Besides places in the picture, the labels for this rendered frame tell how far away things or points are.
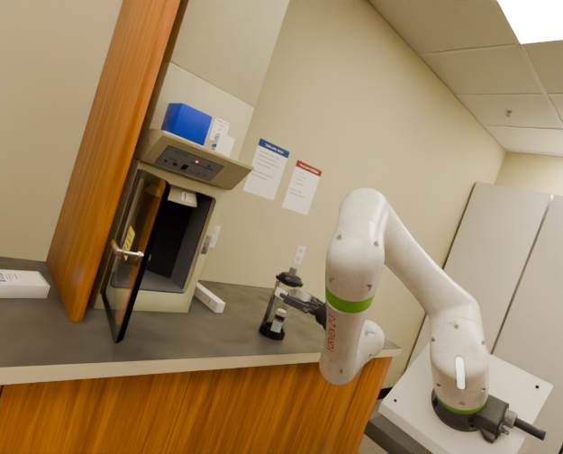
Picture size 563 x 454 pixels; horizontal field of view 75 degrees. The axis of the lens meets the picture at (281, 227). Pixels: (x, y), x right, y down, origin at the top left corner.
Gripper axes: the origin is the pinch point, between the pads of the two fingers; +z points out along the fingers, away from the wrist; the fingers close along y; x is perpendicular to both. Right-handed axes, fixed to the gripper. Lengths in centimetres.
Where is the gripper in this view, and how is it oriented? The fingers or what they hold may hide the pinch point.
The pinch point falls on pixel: (289, 293)
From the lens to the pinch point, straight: 138.4
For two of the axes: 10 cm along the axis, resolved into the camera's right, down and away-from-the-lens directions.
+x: -3.2, 9.4, 0.6
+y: -6.8, -1.9, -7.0
